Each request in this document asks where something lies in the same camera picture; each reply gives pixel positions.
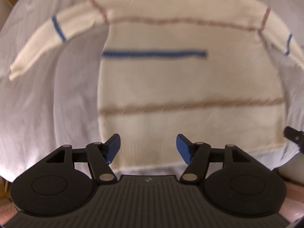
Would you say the cream knit sweater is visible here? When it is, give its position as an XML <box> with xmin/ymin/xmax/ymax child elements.
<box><xmin>9</xmin><ymin>0</ymin><xmax>303</xmax><ymax>170</ymax></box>

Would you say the lavender bed sheet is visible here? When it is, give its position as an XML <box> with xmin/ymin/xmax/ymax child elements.
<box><xmin>1</xmin><ymin>0</ymin><xmax>303</xmax><ymax>182</ymax></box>

